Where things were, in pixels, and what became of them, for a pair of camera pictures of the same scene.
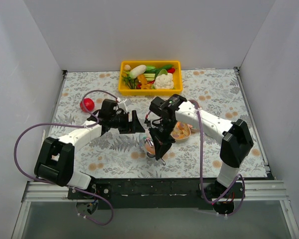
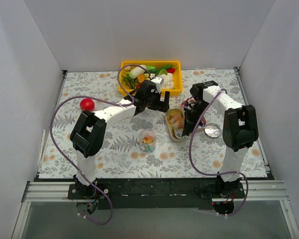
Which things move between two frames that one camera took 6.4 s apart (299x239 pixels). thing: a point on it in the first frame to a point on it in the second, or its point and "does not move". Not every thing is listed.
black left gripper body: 129,122 to 157,100
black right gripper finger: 164,149 to 192,127
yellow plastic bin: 124,89 does not move
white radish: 137,70 does not move
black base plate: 159,193 does not move
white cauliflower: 164,81 does not move
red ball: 88,103 does not move
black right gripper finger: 159,147 to 187,124
